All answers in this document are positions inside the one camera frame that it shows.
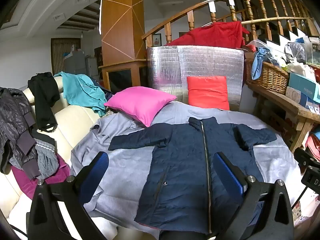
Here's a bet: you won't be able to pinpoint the teal cardboard box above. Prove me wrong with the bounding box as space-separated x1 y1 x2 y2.
288 73 320 104

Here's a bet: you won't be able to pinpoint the wicker basket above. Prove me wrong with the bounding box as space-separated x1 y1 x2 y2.
246 59 290 95

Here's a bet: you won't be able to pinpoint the grey knit scarf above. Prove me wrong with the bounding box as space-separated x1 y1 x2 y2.
35 140 60 180

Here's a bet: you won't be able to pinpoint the pink pillow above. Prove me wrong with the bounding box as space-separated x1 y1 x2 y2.
104 86 177 128

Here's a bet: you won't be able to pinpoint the navy quilted jacket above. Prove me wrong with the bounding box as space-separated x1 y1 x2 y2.
108 116 277 234

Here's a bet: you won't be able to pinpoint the silver foil insulation mat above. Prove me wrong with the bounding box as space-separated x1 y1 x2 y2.
146 45 245 113

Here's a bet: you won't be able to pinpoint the magenta cloth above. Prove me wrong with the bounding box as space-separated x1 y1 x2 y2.
11 154 71 202

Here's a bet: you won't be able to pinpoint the cream sofa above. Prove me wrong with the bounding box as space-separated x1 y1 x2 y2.
0 76 120 240

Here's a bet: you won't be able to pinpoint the red folded cloths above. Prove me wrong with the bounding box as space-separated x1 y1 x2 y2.
306 134 320 162

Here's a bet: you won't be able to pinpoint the blue cloth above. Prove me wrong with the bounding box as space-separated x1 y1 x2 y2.
251 47 279 80

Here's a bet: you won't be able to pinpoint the red pillow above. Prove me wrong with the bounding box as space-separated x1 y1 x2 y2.
186 76 230 111

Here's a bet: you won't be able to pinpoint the wooden pillar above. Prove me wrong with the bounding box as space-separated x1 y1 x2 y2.
99 0 148 93

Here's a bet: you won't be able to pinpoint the teal shirt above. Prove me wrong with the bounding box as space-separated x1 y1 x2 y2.
54 72 113 117

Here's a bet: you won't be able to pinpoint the red garment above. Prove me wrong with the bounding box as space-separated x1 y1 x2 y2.
165 21 250 49

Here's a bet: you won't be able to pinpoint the grey blanket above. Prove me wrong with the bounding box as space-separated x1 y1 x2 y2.
70 101 304 240

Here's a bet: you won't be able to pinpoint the wooden stair railing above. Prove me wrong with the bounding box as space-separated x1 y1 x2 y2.
142 0 320 48

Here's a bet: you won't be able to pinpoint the grey refrigerator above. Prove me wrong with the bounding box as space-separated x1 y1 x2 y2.
64 51 87 75

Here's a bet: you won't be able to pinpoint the black pants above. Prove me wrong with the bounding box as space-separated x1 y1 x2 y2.
27 72 60 132

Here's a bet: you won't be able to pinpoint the white patterned box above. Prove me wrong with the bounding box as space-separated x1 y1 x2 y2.
285 86 315 109

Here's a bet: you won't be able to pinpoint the wooden table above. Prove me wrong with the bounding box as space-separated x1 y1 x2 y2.
246 80 320 153

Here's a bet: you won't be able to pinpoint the dark plastic bag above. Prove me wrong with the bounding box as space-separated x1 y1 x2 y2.
285 41 307 63

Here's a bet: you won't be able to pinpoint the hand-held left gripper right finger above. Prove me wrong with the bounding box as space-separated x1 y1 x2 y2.
212 151 295 240

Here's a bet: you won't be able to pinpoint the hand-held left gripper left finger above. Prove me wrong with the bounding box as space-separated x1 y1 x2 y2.
27 151 118 240

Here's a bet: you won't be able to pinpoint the black puffer jacket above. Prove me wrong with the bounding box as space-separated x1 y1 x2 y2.
0 87 42 180

